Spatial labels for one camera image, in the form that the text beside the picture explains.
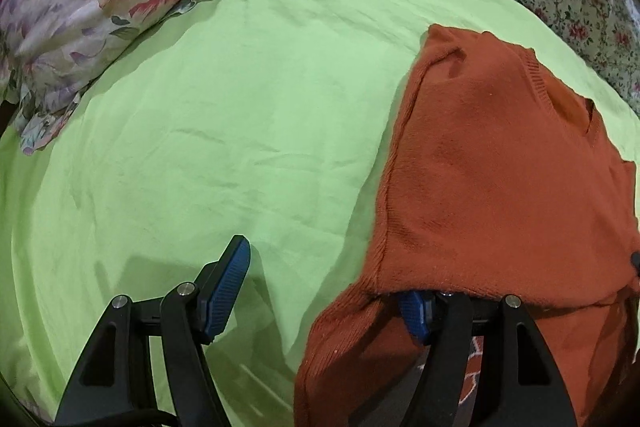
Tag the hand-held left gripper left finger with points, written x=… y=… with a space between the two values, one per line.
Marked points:
x=227 y=292

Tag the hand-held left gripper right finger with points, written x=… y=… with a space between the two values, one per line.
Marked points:
x=415 y=313

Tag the light green bed sheet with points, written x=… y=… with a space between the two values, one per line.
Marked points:
x=225 y=107

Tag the orange knit sweater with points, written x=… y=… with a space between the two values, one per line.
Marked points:
x=500 y=157

